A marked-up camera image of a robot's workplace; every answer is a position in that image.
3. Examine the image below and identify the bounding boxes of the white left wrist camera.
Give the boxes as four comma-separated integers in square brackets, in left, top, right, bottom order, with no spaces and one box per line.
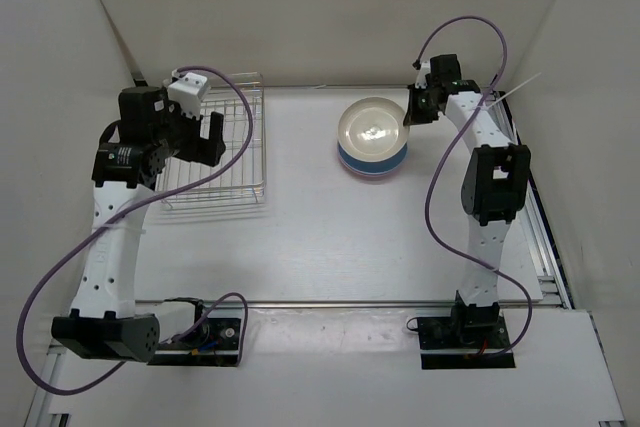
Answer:
[167,69,210,118]

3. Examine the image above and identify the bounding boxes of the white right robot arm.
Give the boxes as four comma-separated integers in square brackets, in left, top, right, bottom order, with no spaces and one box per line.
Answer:
[404,54,531,347]

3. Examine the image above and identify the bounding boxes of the pink plate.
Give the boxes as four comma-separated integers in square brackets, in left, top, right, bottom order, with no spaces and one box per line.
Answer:
[341,163,403,182]

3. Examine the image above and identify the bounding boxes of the cream plate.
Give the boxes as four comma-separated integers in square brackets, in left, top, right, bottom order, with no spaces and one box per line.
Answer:
[337,97,410,163]

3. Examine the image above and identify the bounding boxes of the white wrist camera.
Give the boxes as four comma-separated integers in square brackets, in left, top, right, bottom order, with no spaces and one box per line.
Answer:
[412,60,433,89]
[167,69,210,118]

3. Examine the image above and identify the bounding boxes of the blue plate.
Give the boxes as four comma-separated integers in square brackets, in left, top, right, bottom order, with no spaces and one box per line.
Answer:
[337,144,408,175]

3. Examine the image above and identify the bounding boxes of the wire dish rack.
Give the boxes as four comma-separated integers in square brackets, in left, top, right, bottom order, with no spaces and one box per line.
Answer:
[144,71,269,211]

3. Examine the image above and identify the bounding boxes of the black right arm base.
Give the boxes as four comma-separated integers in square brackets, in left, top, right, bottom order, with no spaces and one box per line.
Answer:
[405,317,516,371]

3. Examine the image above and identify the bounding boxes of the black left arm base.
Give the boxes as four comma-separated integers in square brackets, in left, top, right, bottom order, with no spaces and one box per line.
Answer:
[141,297,246,367]

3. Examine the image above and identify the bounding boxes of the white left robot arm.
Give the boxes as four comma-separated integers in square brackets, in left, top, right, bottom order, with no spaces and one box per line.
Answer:
[51,81,226,363]

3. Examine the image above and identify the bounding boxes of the aluminium table frame rail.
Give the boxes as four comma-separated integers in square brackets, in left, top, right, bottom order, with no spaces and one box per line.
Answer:
[499,96,571,311]

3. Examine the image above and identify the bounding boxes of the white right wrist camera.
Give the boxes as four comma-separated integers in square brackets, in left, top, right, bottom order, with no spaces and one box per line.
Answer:
[412,60,433,89]

